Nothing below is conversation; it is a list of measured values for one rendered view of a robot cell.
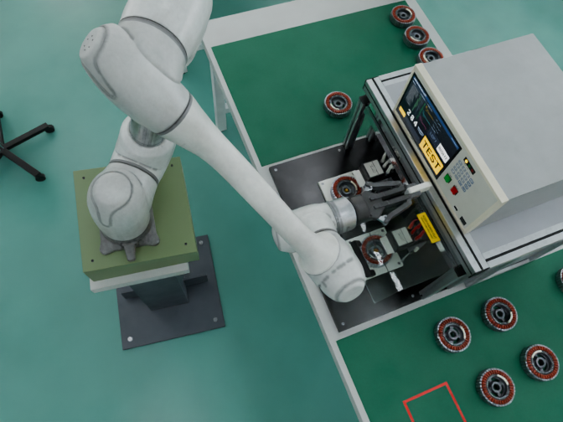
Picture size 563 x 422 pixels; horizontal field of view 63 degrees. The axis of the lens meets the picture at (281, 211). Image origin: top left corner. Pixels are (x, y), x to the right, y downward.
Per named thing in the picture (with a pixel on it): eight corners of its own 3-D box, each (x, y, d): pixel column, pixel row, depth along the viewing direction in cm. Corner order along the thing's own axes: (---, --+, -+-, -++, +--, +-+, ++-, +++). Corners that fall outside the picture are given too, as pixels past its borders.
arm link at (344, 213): (334, 240, 121) (354, 234, 122) (341, 228, 112) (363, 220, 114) (320, 210, 124) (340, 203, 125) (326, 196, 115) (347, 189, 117)
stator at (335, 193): (340, 212, 163) (343, 208, 160) (323, 187, 167) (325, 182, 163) (366, 198, 166) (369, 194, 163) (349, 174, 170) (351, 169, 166)
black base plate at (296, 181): (338, 332, 149) (339, 331, 147) (268, 169, 172) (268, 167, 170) (461, 283, 159) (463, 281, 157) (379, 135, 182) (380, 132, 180)
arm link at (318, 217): (322, 222, 125) (343, 253, 116) (269, 240, 122) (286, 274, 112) (320, 191, 118) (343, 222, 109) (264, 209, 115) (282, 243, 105)
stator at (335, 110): (333, 91, 189) (334, 85, 185) (355, 105, 187) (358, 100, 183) (317, 109, 185) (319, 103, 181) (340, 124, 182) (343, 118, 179)
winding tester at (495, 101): (463, 234, 126) (502, 203, 108) (392, 110, 142) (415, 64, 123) (575, 192, 135) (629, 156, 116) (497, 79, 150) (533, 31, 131)
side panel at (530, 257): (466, 287, 159) (516, 259, 129) (462, 280, 160) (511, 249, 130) (532, 260, 165) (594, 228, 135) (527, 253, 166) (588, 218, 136)
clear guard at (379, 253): (374, 303, 128) (379, 298, 122) (338, 228, 136) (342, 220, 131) (472, 264, 135) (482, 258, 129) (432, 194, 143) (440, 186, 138)
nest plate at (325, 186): (334, 218, 163) (334, 217, 162) (317, 183, 169) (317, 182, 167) (371, 206, 166) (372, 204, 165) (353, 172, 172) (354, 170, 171)
